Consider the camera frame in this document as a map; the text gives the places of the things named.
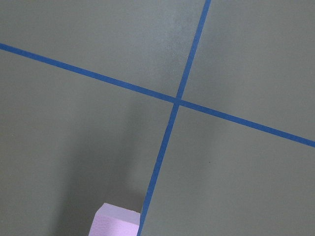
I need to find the pink foam block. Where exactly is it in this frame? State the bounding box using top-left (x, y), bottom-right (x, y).
top-left (88, 203), bottom-right (140, 236)

